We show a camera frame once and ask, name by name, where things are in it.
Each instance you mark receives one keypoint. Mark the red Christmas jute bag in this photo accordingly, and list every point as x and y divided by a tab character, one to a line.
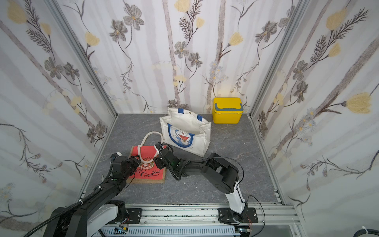
147	172

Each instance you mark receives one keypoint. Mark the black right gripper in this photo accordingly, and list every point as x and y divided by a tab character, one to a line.
163	151

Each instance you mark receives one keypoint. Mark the yellow lunch box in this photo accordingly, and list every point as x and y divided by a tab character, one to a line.
227	110

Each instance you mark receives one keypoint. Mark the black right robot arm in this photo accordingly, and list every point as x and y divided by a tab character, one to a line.
217	170

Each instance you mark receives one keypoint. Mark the white slotted cable duct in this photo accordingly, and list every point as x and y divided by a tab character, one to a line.
171	231

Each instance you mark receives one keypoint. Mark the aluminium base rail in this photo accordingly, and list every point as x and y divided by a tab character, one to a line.
263	220

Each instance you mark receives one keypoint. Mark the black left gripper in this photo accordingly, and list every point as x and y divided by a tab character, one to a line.
134	161

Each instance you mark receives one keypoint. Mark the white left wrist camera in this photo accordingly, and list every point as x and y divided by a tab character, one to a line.
114	156

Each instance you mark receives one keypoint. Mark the white Doraemon canvas bag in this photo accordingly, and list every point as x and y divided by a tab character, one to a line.
186	130

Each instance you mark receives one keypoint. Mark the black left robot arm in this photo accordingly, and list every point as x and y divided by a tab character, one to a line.
72	221

